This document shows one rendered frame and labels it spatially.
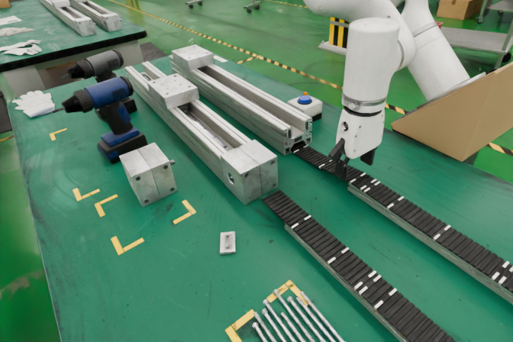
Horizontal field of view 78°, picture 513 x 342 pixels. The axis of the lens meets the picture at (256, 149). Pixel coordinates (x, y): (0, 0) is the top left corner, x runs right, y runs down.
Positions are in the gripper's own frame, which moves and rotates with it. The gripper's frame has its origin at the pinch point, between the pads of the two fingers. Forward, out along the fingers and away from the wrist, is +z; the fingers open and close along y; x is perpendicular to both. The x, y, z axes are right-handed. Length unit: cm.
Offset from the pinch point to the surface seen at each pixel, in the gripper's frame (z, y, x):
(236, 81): -2, 2, 55
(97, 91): -15, -41, 49
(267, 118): -2.4, -4.7, 27.1
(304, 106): 0.1, 10.6, 29.2
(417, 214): 2.9, 0.8, -16.1
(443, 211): 6.1, 8.6, -17.6
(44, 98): 4, -56, 108
